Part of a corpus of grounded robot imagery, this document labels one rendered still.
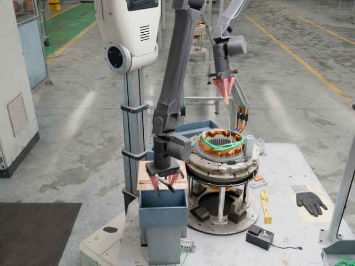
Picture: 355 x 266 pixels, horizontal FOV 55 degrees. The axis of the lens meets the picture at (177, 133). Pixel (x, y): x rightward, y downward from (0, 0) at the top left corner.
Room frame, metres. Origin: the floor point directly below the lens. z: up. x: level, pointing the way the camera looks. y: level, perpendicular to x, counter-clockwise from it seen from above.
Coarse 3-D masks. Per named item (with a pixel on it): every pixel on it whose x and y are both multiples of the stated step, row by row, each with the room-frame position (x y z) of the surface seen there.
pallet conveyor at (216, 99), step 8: (200, 16) 7.61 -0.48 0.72; (208, 32) 5.64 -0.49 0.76; (192, 56) 6.51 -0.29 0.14; (200, 56) 6.51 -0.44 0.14; (208, 72) 5.30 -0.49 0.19; (208, 80) 5.30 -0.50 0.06; (232, 88) 2.97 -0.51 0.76; (240, 88) 2.89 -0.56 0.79; (184, 96) 2.77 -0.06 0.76; (216, 96) 4.10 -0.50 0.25; (232, 96) 2.90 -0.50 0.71; (240, 96) 2.88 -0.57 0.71; (184, 104) 2.57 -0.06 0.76; (192, 104) 4.10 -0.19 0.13; (200, 104) 4.10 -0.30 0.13; (208, 104) 4.10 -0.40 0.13; (216, 104) 4.10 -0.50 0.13; (232, 104) 2.90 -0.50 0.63; (240, 104) 2.57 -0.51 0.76; (248, 104) 2.52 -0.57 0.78; (184, 112) 2.52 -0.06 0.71; (216, 112) 4.09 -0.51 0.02; (232, 112) 2.90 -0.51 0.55; (240, 112) 2.52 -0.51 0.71; (232, 120) 2.90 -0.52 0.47; (232, 128) 2.91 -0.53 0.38
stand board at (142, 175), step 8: (176, 160) 1.22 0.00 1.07; (144, 168) 1.16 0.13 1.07; (184, 168) 1.16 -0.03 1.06; (144, 176) 1.10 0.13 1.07; (184, 176) 1.10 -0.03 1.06; (144, 184) 1.05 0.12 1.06; (152, 184) 1.05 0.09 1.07; (160, 184) 1.05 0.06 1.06; (176, 184) 1.05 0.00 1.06; (184, 184) 1.05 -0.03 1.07
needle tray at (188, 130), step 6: (204, 120) 1.61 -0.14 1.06; (210, 120) 1.62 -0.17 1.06; (180, 126) 1.56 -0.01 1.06; (186, 126) 1.57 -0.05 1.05; (192, 126) 1.59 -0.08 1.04; (198, 126) 1.60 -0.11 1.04; (204, 126) 1.61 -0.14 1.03; (210, 126) 1.62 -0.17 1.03; (216, 126) 1.56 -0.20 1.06; (180, 132) 1.55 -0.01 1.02; (186, 132) 1.55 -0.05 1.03; (192, 132) 1.47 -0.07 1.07; (198, 132) 1.48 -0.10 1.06; (186, 174) 1.48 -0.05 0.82
